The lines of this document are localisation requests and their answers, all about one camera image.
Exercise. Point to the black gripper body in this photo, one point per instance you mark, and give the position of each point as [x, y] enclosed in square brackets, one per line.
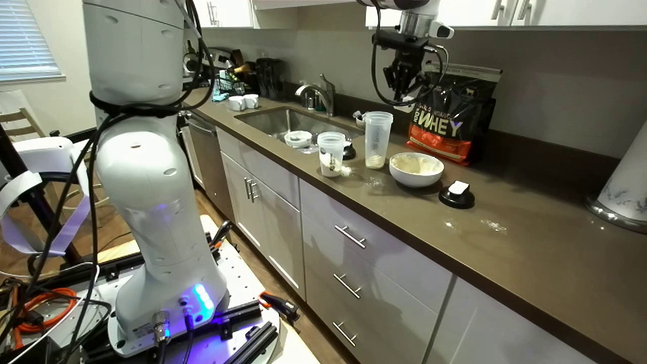
[406, 61]

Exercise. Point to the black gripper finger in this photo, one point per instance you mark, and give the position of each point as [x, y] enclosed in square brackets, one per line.
[415, 83]
[393, 85]

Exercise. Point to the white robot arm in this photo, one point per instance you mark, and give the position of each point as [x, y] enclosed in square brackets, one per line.
[153, 203]

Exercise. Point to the tall clear shaker bottle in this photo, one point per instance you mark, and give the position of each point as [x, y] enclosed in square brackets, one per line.
[376, 141]

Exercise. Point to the short clear shaker bottle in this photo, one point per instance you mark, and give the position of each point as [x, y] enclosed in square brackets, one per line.
[332, 152]

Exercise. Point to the white bowl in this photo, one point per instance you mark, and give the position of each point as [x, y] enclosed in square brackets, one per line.
[415, 180]

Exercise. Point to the black whey protein bag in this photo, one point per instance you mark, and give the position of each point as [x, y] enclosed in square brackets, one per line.
[452, 128]

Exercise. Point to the chrome sink faucet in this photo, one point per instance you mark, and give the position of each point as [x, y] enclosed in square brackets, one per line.
[327, 93]

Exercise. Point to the white upper cabinet door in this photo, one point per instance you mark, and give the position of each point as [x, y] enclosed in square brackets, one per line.
[587, 13]
[458, 13]

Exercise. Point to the black lid with white cap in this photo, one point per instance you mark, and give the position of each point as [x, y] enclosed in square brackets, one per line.
[458, 201]
[350, 152]

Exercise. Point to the white round food container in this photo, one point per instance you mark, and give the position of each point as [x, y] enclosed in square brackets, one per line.
[297, 140]

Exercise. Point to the stainless steel sink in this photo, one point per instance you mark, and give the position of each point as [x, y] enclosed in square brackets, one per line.
[276, 121]

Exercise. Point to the black coffee maker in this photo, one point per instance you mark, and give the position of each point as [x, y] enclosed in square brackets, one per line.
[269, 77]

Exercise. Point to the white mug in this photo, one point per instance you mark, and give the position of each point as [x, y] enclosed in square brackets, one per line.
[250, 101]
[237, 103]

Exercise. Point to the fixed sink cabinet panel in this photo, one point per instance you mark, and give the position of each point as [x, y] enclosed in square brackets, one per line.
[263, 164]

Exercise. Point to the flat cabinet drawer front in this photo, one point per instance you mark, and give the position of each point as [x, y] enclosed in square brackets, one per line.
[390, 352]
[396, 306]
[396, 260]

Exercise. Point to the flat lower cabinet door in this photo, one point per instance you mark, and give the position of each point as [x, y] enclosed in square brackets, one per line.
[497, 336]
[280, 243]
[235, 203]

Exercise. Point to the built-in dishwasher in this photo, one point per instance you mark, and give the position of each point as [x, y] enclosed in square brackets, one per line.
[209, 168]

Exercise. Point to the white cylinder with metal base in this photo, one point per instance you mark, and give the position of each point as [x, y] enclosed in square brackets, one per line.
[629, 183]

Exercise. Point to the perforated robot mounting table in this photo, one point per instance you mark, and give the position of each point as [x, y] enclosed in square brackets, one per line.
[235, 269]

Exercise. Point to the orange and black tool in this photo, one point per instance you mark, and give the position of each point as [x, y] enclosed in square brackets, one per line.
[280, 306]

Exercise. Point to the black metal clamp bar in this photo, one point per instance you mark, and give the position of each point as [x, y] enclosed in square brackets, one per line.
[256, 339]
[233, 316]

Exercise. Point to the white curved chair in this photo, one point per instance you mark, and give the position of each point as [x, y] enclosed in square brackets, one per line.
[47, 152]

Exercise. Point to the white window blind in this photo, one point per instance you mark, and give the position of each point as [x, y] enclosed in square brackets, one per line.
[26, 40]

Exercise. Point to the black tripod stand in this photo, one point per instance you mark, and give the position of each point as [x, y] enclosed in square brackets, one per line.
[32, 194]

